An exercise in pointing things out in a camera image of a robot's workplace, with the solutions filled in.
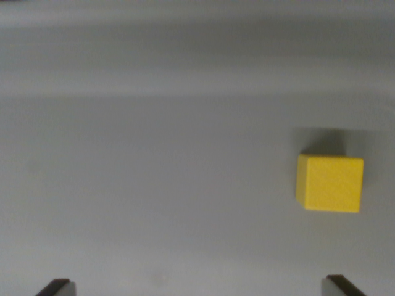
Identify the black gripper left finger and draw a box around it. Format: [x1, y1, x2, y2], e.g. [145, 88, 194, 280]
[35, 278, 77, 296]

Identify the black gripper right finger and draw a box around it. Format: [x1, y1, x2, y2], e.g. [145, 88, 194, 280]
[320, 274, 370, 296]

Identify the yellow wooden cube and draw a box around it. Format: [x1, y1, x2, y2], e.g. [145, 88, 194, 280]
[295, 154, 365, 213]

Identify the white plastic bin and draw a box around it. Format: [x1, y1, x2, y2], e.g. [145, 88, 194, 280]
[0, 0, 395, 296]

